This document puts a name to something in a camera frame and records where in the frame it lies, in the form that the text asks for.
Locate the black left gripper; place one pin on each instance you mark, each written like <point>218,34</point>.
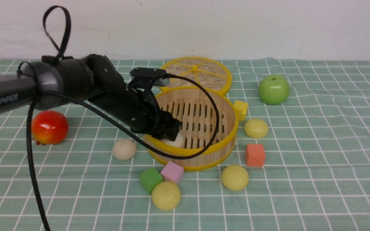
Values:
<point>136,110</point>

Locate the white bun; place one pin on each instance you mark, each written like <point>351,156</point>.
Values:
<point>124,149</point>
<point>178,142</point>

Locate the yellow bun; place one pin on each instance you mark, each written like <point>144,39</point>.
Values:
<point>256,128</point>
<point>235,177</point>
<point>166,196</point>

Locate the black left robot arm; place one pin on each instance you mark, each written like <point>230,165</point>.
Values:
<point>94,79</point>

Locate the bamboo steamer tray yellow rim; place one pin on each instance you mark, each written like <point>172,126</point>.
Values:
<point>208,140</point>

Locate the bamboo steamer lid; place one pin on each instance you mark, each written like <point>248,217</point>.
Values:
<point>206,72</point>

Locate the green foam cube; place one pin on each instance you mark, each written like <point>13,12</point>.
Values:
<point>149,179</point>

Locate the pink foam cube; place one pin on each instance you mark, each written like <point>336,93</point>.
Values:
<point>172,172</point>

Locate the red pomegranate toy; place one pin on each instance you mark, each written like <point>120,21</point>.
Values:
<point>49,127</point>

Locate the yellow foam cube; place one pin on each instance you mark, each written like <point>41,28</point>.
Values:
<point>241,108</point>

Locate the orange foam cube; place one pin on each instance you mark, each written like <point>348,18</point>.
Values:
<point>255,155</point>

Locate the green apple toy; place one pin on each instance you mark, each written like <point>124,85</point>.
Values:
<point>274,89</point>

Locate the green checkered tablecloth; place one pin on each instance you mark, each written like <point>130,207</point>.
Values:
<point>316,175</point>

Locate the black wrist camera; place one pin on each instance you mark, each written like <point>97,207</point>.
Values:
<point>149,77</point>

